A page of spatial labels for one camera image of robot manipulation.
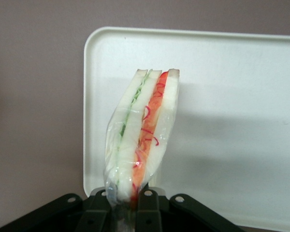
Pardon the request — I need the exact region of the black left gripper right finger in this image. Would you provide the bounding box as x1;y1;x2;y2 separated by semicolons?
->
134;188;170;232

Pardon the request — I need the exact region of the triangle sandwich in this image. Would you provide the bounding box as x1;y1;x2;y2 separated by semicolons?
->
103;68;180;232

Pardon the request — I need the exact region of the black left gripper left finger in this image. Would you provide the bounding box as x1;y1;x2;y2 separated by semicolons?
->
78;189;119;232

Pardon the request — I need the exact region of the cream plastic tray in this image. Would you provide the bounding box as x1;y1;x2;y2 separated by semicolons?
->
82;26;290;229

